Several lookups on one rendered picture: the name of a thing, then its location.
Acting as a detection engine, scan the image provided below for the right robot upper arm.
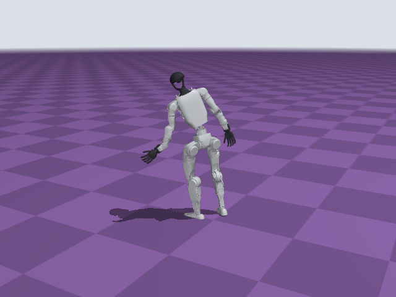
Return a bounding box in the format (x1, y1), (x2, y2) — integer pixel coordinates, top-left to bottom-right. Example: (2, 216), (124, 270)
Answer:
(196, 87), (219, 114)

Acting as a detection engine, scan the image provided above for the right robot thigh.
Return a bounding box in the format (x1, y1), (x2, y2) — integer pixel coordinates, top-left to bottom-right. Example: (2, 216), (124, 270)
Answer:
(207, 136), (221, 182)

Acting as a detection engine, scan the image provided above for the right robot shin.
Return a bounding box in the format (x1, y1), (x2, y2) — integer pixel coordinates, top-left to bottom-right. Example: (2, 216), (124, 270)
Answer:
(213, 171), (225, 209)

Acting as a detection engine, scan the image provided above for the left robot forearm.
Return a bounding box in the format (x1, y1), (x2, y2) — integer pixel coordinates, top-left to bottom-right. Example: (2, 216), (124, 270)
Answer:
(157, 126), (172, 152)

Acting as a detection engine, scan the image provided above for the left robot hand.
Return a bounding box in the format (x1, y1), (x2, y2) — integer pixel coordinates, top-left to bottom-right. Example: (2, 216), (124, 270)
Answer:
(141, 144), (160, 164)

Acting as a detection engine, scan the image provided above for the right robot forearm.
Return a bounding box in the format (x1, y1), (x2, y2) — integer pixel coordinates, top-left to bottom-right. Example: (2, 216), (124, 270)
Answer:
(215, 109), (228, 130)

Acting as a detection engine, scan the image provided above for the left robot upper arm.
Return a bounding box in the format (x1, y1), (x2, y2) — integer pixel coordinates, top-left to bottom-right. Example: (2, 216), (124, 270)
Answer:
(167, 100), (178, 132)

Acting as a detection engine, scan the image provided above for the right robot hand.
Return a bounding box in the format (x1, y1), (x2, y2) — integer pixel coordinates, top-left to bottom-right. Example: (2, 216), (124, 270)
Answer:
(223, 124), (236, 147)

